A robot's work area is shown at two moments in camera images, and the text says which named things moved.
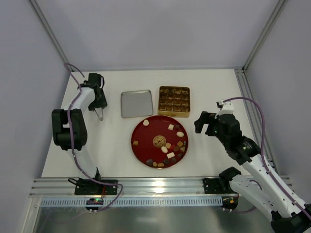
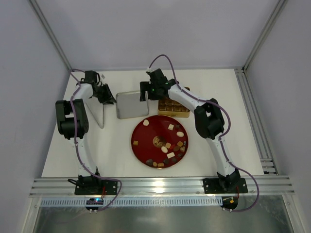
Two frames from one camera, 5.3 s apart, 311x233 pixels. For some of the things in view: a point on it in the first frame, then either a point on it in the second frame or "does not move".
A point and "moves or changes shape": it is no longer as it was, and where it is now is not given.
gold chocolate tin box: (174, 101) does not move
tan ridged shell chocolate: (180, 143) does not move
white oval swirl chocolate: (180, 134) does not move
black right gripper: (209, 124) -> (147, 88)
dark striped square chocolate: (166, 161) does not move
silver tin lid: (136, 103) moves or changes shape
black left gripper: (97, 104) -> (104, 92)
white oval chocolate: (164, 149) does not move
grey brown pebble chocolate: (149, 161) does not move
